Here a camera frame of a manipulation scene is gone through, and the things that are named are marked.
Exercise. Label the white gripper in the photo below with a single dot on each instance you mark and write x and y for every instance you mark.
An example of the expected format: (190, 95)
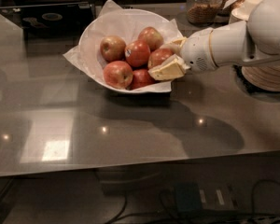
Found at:
(196, 51)

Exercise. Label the yellow-red apple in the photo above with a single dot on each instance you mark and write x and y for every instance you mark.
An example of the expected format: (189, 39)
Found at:
(158, 56)

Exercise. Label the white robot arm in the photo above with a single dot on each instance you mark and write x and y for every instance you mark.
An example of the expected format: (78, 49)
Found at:
(255, 42)

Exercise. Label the red apple at back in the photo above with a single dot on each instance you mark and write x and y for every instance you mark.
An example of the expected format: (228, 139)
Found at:
(152, 37)

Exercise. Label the red apple centre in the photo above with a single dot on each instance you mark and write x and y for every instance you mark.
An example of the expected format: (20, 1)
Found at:
(137, 53)

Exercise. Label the dark red apple front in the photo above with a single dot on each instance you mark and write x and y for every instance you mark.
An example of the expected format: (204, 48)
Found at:
(141, 78)

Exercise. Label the red apple front left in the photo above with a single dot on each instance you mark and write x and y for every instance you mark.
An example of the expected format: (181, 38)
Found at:
(118, 74)

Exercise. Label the yellow-green apple at left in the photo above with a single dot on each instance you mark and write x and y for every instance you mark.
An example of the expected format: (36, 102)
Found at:
(112, 48)

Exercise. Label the white paper bowl stack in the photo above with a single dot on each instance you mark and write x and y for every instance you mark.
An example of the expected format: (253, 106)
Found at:
(249, 5)

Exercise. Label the glass jar with cereal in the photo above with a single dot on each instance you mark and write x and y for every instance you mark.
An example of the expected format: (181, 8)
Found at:
(202, 12)

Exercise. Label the black rubber mat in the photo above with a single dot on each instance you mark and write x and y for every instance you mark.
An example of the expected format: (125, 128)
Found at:
(248, 86)

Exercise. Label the white paper liner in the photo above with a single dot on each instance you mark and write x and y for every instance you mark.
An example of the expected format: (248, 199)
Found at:
(115, 22)

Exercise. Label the rear stack of paper plates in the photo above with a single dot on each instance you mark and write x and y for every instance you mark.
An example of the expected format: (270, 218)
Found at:
(238, 14)

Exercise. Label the stack of paper plates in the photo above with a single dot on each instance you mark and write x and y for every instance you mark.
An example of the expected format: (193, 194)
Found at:
(238, 14)
(263, 77)

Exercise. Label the front stack of paper plates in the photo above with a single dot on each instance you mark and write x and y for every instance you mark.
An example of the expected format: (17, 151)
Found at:
(263, 77)

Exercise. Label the black tray on counter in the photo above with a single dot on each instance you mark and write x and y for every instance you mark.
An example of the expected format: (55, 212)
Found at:
(59, 18)

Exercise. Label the dark box under table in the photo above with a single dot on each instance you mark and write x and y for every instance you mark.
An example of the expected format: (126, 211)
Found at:
(187, 197)

